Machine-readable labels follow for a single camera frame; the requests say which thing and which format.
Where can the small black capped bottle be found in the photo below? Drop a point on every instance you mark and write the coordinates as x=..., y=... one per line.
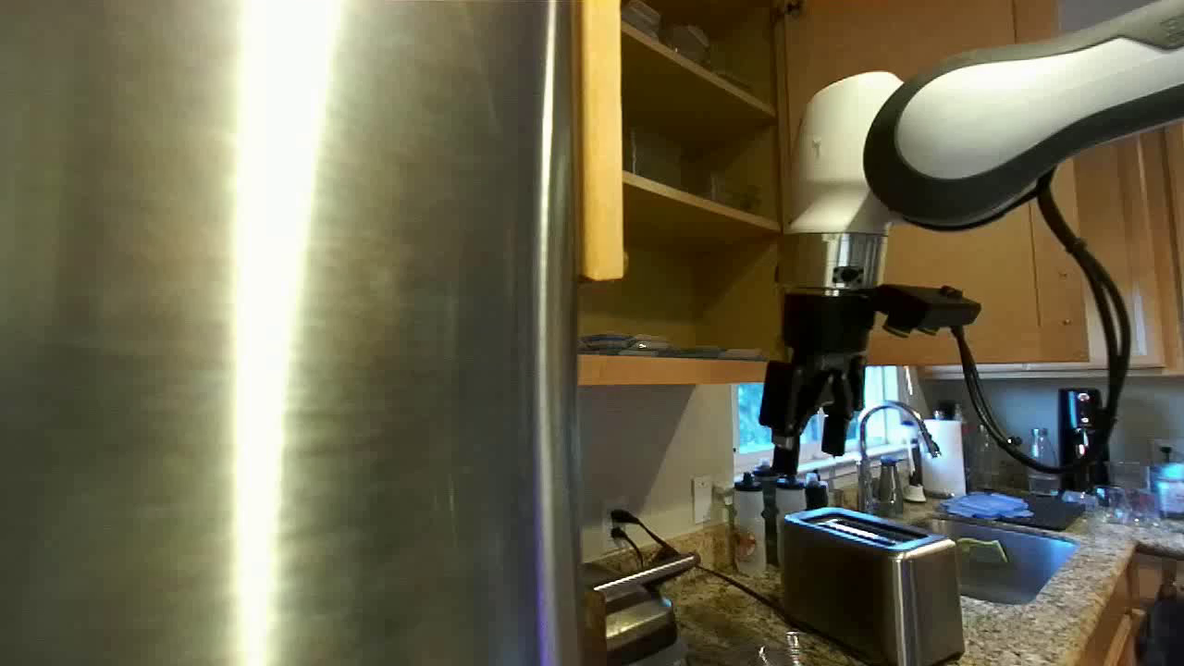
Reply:
x=815, y=488

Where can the wooden base cabinet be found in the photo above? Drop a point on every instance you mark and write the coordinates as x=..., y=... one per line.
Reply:
x=1111, y=614

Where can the clear plastic bottle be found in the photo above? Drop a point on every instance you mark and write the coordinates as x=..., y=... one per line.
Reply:
x=1039, y=462
x=984, y=462

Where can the black hanging cloth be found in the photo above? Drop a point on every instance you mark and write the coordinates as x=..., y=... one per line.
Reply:
x=1158, y=631

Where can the stainless steel toaster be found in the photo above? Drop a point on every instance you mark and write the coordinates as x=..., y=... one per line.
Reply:
x=862, y=593

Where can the black soda maker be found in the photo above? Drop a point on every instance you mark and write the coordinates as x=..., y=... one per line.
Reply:
x=1080, y=439

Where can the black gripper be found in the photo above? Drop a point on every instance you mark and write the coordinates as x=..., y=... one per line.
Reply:
x=828, y=326

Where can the black drying mat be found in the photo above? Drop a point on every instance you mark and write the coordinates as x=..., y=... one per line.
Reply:
x=1059, y=509

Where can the stainless steel refrigerator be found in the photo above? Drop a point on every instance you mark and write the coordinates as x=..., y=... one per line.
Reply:
x=149, y=372

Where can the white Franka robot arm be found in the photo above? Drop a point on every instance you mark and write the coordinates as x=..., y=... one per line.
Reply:
x=984, y=112

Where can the white framed window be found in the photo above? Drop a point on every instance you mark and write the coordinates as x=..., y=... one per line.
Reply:
x=753, y=428

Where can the stacked glass jars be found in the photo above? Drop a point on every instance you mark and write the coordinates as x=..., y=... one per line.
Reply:
x=642, y=14

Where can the chrome kitchen faucet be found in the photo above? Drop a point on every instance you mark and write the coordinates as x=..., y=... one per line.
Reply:
x=862, y=462

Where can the white paper towel roll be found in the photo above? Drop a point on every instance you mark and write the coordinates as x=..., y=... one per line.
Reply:
x=946, y=457

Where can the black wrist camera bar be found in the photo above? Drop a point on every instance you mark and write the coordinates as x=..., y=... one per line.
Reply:
x=926, y=307

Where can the white switch plate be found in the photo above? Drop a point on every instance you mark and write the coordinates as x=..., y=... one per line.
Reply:
x=703, y=495

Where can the stainless steel sink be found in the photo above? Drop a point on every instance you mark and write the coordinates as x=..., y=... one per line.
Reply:
x=1011, y=567

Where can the wooden wall cabinet with shelves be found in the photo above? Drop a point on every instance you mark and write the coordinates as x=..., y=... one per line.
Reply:
x=688, y=372

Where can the yellow green sink scrubber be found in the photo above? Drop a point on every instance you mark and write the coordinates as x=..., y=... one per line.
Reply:
x=969, y=550

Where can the clear drinking glass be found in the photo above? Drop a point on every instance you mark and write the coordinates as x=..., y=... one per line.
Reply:
x=1131, y=492

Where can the blue soap dispenser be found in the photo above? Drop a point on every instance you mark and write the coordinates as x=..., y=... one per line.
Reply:
x=1171, y=481

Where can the flat glass plates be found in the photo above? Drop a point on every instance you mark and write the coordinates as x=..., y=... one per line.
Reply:
x=668, y=346

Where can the stack of small plates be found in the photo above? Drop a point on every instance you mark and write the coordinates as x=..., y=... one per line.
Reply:
x=688, y=44

